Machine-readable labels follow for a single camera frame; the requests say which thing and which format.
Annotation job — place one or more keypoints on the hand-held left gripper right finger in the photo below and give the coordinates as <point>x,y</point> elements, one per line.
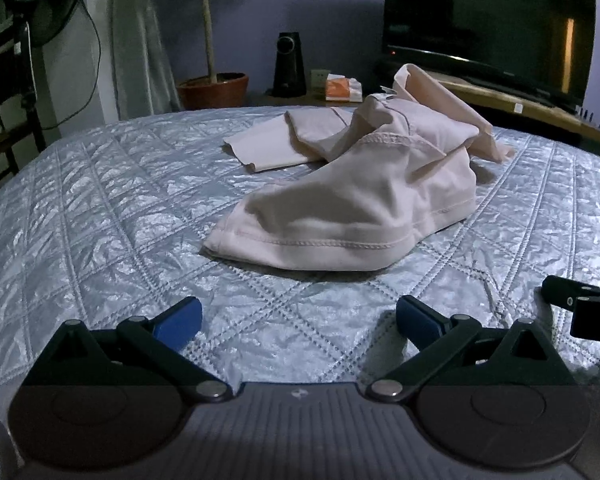
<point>417,321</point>

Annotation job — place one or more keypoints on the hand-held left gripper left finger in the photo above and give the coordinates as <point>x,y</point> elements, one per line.
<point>180,321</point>

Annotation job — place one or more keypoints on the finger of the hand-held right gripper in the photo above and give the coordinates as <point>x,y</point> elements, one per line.
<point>555,290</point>

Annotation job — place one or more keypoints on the light pink garment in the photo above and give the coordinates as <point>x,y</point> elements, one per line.
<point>355,210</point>

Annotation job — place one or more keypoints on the silver quilted bedspread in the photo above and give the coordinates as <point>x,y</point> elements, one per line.
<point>105,210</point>

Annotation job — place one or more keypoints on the potted tree in terracotta pot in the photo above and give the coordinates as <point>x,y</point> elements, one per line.
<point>212,92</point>

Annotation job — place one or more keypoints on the orange tissue pack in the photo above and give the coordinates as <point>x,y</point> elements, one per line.
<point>340,91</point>

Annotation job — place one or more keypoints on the dark wooden low cabinet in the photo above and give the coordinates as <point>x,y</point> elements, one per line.
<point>290,102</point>

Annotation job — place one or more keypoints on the dark wooden chair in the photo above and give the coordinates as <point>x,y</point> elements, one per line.
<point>10,136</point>

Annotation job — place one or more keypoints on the black speaker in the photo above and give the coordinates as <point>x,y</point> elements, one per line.
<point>288,70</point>

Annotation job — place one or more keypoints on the pale grey curtain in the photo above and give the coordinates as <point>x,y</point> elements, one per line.
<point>140,35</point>

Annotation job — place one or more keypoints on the black television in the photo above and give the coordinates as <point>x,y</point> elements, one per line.
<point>480,10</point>

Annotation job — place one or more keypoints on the black standing fan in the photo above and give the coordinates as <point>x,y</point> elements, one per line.
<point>55,10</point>

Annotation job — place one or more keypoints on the white wall socket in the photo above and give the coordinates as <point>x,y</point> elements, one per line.
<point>320,80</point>

